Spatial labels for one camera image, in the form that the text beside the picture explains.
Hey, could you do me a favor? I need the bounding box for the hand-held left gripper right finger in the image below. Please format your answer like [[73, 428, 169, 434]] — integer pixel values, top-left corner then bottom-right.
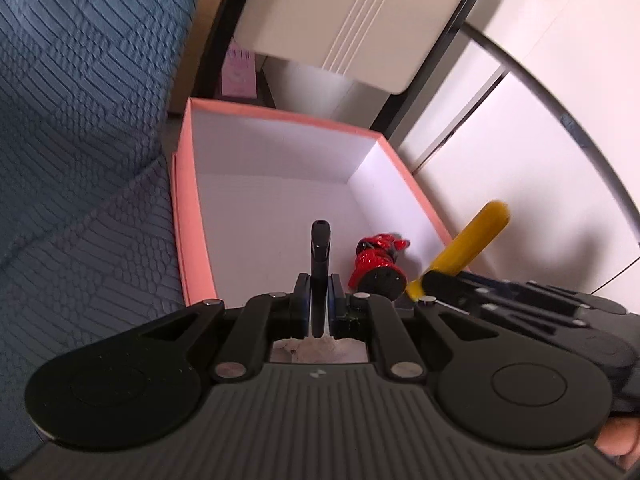
[[327, 272, 506, 380]]

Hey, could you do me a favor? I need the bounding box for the red and black toy figure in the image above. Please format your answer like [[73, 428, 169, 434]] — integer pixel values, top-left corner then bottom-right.
[[348, 232, 410, 304]]

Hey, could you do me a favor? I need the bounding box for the white chair seat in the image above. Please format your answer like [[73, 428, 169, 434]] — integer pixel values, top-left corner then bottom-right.
[[234, 0, 489, 96]]

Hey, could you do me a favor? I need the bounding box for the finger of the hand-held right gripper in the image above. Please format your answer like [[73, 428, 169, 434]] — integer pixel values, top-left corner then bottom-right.
[[421, 270, 558, 339], [460, 272, 628, 316]]

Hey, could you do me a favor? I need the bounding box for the person's right hand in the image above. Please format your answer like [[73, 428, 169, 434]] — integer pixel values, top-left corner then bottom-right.
[[597, 414, 640, 472]]

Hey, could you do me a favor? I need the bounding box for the slim black device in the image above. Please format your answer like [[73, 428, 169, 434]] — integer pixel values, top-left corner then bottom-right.
[[309, 220, 332, 339]]

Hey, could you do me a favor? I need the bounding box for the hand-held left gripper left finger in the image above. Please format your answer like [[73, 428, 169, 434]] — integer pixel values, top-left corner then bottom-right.
[[135, 272, 312, 381]]

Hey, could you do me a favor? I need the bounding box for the grey metal tube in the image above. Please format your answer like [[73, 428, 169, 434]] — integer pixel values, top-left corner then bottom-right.
[[457, 22, 640, 262]]

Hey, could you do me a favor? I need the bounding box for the pink cardboard box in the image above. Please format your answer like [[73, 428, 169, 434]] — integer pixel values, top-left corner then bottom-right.
[[171, 97, 458, 309]]

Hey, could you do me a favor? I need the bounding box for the blue textured cover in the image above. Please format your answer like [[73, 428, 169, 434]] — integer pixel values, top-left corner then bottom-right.
[[0, 0, 217, 463]]

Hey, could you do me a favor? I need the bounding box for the yellow-handled tool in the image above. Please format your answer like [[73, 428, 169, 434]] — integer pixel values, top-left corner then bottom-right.
[[406, 200, 512, 302]]

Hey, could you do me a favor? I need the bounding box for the brown cardboard box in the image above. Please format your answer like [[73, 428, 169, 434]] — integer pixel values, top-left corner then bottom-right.
[[167, 0, 236, 114]]

